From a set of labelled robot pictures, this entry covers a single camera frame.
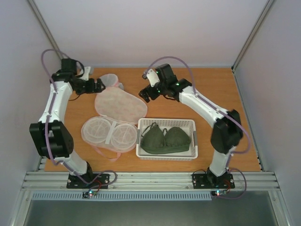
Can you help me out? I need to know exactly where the dark green lace bra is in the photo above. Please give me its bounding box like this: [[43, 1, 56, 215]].
[[140, 122, 191, 155]]

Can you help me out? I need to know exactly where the floral bra laundry bag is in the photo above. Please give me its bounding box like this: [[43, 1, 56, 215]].
[[81, 87, 148, 162]]

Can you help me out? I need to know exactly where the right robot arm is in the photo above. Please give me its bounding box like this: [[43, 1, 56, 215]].
[[139, 64, 243, 187]]

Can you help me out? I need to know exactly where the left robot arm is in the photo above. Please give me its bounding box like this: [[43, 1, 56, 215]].
[[29, 58, 106, 187]]

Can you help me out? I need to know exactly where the round white mesh laundry bag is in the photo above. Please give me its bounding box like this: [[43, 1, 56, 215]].
[[99, 73, 124, 90]]

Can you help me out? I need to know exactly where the white plastic basket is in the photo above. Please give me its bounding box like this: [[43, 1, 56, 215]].
[[136, 118, 198, 161]]

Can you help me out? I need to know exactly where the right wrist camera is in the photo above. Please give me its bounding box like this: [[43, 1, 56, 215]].
[[142, 69, 160, 87]]

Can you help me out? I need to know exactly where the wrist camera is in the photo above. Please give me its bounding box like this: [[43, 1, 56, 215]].
[[80, 66, 94, 80], [142, 69, 160, 87]]

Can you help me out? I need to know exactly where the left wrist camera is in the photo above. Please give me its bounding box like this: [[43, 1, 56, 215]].
[[80, 66, 94, 80]]

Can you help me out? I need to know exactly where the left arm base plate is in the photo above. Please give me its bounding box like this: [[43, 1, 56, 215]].
[[66, 173, 110, 189]]

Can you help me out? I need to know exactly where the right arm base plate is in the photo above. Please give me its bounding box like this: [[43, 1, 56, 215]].
[[191, 172, 235, 189]]

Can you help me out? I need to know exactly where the grey slotted cable duct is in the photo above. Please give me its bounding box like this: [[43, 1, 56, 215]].
[[32, 191, 212, 202]]

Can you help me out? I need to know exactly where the aluminium front rail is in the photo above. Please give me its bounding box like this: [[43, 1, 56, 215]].
[[21, 171, 280, 191]]

